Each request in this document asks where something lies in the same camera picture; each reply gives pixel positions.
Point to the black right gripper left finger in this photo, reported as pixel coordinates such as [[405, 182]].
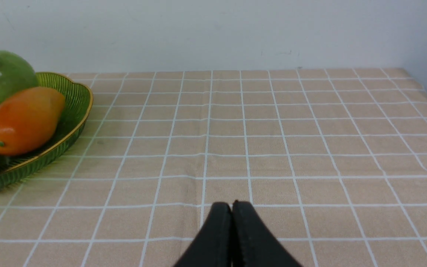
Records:
[[211, 245]]

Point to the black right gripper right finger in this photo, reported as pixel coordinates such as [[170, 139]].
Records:
[[254, 244]]

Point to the green apple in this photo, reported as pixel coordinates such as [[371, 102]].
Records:
[[16, 74]]

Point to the green glass fruit plate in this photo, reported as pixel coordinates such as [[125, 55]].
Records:
[[79, 101]]

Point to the orange mango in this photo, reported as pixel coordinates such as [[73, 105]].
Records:
[[29, 119]]

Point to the checkered beige tablecloth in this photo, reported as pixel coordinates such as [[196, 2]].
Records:
[[334, 161]]

